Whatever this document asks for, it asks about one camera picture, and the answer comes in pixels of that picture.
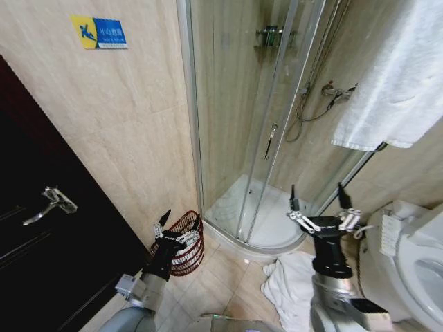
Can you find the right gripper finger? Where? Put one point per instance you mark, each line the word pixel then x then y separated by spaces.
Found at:
pixel 300 218
pixel 350 218

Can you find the crumpled white used towel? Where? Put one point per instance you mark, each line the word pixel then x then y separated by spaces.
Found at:
pixel 287 287

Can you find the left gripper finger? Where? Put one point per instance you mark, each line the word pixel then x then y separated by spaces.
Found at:
pixel 160 229
pixel 189 236

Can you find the glass shower enclosure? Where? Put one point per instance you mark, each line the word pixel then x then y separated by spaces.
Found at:
pixel 235 103

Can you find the white toilet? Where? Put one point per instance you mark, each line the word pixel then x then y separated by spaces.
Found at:
pixel 415 269

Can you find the yellow blue warning sign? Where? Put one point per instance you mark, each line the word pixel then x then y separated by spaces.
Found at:
pixel 98 32

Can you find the dark wooden door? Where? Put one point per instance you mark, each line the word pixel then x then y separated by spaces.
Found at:
pixel 45 214

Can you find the white towel in hamper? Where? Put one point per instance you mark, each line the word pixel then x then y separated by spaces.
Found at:
pixel 187 252

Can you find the chrome shower faucet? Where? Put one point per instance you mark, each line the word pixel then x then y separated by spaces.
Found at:
pixel 337 90

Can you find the toilet control label panel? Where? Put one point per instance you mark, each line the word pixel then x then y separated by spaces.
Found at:
pixel 389 233

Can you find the white shower tray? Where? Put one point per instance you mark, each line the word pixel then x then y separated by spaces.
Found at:
pixel 263 221

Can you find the hanging white towel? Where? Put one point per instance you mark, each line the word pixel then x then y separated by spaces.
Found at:
pixel 391 76

